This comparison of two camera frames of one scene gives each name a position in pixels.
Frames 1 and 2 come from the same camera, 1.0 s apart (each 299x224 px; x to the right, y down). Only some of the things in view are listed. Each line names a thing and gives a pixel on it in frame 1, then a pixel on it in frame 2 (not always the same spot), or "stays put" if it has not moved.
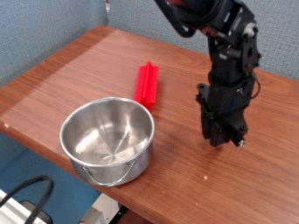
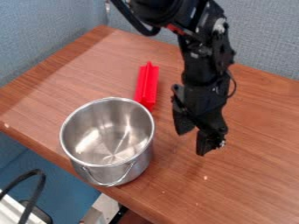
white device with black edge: x=15 y=212 stays put
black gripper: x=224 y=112 to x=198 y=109
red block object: x=146 y=87 stays put
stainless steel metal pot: x=106 y=135 stays put
